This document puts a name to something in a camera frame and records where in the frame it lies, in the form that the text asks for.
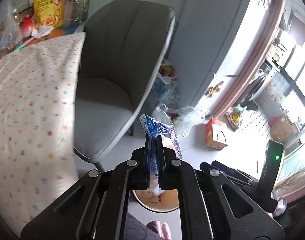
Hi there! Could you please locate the dark patterned trouser leg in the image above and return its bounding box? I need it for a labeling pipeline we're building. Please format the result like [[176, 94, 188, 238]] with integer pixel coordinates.
[[124, 213, 163, 240]]

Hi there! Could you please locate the red white peach ornament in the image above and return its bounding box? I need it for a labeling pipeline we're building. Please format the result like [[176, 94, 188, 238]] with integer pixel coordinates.
[[21, 15, 35, 38]]

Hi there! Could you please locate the pink curtain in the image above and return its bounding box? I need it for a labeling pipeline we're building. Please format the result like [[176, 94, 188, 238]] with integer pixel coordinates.
[[211, 0, 285, 118]]

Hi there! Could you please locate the white round trash bin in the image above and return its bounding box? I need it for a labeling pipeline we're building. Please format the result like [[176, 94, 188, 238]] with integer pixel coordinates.
[[132, 190, 180, 213]]

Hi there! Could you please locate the blue white snack wrapper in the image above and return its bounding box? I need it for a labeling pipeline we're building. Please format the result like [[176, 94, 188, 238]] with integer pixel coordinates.
[[139, 114, 182, 196]]

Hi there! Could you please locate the orange cardboard box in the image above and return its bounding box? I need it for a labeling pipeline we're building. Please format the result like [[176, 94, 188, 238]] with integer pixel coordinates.
[[206, 118, 228, 150]]

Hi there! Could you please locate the white plastic bag by fridge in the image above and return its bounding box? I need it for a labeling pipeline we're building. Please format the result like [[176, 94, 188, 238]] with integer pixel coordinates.
[[147, 59, 179, 108]]

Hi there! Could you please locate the teal pink pen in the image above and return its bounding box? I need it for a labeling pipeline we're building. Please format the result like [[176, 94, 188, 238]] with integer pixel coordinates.
[[14, 37, 35, 51]]

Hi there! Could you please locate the crumpled white tissue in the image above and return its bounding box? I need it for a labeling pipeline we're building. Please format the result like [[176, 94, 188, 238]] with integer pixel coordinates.
[[31, 25, 54, 39]]

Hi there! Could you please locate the yellow snack bag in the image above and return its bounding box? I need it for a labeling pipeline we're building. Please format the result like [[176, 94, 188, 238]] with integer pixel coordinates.
[[34, 0, 64, 29]]

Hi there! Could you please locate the grey upholstered chair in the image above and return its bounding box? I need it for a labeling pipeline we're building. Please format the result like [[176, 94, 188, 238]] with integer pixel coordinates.
[[73, 0, 175, 170]]

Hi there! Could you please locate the white fridge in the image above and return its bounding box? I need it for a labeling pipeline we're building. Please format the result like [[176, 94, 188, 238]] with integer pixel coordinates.
[[168, 0, 272, 108]]

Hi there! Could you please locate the floral dotted tablecloth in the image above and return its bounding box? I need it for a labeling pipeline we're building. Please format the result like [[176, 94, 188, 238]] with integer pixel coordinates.
[[0, 32, 85, 236]]

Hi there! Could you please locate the clear glass jar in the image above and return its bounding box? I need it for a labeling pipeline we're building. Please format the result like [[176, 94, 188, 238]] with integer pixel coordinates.
[[63, 0, 83, 27]]

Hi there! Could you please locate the clear plastic bag on table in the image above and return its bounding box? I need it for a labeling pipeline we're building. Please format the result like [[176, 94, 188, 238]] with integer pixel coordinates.
[[0, 2, 23, 59]]

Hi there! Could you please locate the clear plastic bag on floor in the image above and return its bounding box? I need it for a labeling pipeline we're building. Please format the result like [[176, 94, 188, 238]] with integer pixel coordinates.
[[152, 104, 205, 138]]

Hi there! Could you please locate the person right hand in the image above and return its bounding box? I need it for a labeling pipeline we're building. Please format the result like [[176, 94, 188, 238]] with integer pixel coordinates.
[[146, 220, 172, 240]]

